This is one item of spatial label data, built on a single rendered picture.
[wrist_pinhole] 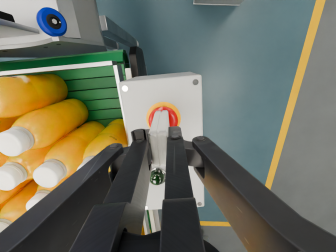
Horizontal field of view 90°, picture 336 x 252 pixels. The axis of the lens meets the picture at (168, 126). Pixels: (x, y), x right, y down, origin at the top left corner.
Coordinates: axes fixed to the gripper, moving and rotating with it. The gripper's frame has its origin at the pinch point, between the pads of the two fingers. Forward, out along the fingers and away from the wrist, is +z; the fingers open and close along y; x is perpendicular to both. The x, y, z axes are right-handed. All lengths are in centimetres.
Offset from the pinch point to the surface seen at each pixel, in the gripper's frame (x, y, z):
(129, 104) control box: 2.1, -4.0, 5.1
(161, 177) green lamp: -8.1, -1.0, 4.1
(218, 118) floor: -38, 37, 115
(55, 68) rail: 7.5, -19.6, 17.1
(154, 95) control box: 3.0, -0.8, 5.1
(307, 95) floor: -25, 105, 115
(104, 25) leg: 21, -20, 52
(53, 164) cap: -6.8, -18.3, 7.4
